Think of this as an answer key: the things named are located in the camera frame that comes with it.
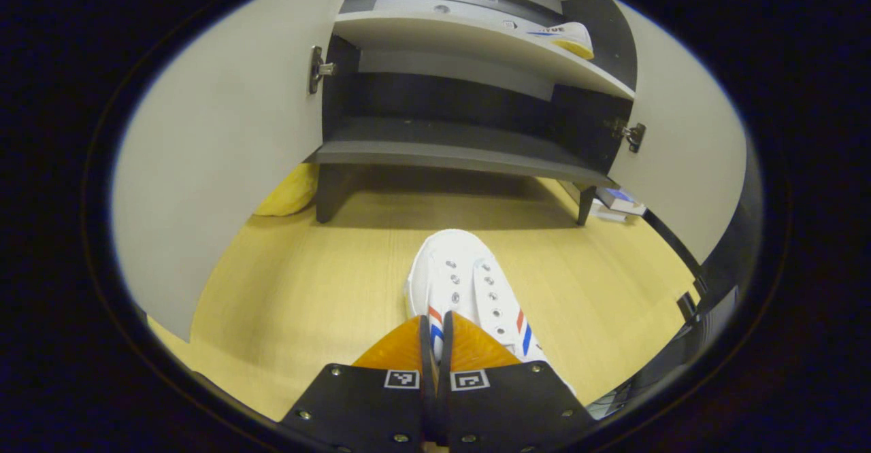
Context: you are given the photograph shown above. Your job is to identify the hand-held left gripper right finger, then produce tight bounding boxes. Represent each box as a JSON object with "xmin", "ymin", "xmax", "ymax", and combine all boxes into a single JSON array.
[{"xmin": 438, "ymin": 310, "xmax": 599, "ymax": 453}]

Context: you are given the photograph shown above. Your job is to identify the blue white flat box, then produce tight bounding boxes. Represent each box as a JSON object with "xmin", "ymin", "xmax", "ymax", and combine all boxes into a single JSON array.
[{"xmin": 591, "ymin": 186, "xmax": 647, "ymax": 224}]

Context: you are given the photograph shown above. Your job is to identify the white striped shoe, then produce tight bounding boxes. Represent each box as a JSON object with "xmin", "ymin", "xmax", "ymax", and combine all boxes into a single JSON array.
[
  {"xmin": 527, "ymin": 21, "xmax": 595, "ymax": 60},
  {"xmin": 405, "ymin": 229, "xmax": 576, "ymax": 396}
]

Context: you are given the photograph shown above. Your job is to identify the grey shoe cabinet door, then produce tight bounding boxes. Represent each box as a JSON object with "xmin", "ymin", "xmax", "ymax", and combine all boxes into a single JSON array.
[
  {"xmin": 609, "ymin": 1, "xmax": 749, "ymax": 267},
  {"xmin": 112, "ymin": 0, "xmax": 368, "ymax": 341}
]

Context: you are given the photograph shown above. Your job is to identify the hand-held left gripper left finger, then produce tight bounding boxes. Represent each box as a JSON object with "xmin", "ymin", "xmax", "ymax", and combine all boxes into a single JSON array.
[{"xmin": 279, "ymin": 314, "xmax": 438, "ymax": 453}]

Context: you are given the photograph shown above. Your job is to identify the metal door hinge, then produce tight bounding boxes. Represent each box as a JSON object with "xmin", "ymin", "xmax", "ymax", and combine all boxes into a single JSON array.
[
  {"xmin": 616, "ymin": 121, "xmax": 646, "ymax": 153},
  {"xmin": 310, "ymin": 46, "xmax": 336, "ymax": 95}
]

